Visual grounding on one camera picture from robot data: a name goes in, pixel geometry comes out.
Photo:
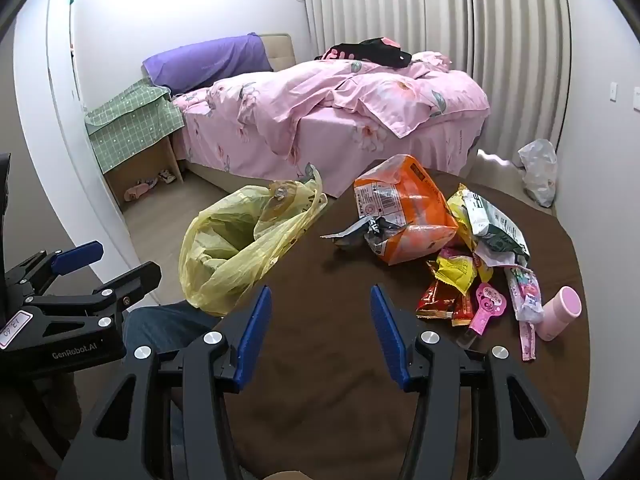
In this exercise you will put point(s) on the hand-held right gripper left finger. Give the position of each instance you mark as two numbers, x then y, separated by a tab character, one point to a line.
254	327

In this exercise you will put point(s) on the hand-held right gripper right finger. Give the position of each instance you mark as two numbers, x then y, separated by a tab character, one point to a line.
391	337

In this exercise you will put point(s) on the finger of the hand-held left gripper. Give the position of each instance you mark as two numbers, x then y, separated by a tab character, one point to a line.
135	280
80	256

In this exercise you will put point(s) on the red snack wrapper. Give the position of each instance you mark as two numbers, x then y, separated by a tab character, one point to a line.
437	302

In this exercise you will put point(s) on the yellow plastic bag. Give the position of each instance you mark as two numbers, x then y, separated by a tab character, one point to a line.
215	260

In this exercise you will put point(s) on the white green milk carton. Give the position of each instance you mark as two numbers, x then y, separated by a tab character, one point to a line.
492	220

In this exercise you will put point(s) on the person's leg in jeans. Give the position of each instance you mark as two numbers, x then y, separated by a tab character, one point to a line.
160	322

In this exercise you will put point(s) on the red orange wrapper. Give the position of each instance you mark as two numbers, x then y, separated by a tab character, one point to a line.
462	310

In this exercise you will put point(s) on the brown tablecloth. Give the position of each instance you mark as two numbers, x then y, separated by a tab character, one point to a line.
310	270

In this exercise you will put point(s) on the pink slipper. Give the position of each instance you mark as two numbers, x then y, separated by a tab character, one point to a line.
139	191

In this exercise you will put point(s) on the small yellow wrapper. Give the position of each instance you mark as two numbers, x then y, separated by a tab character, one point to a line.
455	272

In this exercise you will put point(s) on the pink bear-shaped wrapper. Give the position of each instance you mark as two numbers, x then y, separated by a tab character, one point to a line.
487	305

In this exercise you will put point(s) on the wooden nightstand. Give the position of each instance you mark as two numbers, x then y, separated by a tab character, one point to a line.
145	160

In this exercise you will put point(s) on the orange snack bag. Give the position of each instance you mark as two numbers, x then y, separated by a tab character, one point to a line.
415	210

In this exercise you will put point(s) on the pink wrapper strip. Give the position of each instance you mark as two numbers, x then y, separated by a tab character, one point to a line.
528	342

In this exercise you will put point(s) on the pink printed candy wrapper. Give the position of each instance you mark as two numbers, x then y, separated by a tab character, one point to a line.
525	295

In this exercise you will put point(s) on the yellow snack packet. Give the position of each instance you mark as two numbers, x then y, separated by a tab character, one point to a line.
457	207

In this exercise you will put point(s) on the green checked cloth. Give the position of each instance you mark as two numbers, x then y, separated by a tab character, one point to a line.
135	120

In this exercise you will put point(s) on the pink cup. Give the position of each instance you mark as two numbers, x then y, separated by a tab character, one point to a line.
557	315

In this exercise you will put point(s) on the bed with pink sheet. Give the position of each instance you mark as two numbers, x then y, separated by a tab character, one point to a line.
330	135

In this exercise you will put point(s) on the white plastic bag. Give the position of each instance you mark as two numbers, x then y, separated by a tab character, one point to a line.
539	170

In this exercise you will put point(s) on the purple pillow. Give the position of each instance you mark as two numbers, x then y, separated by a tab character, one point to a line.
210	62

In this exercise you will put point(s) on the pink floral duvet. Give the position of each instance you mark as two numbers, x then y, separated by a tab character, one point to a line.
380	90

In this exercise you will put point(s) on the beige headboard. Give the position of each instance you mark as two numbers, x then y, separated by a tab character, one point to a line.
280	50

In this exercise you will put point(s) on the black pink garment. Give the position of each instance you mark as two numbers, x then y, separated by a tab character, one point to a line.
375	52

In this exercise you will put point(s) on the white curtains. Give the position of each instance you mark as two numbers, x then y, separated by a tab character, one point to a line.
450	20

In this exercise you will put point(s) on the white wall switch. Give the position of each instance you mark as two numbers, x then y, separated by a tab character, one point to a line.
614	89

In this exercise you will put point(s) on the white wall socket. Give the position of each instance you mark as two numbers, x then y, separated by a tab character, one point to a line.
636	98

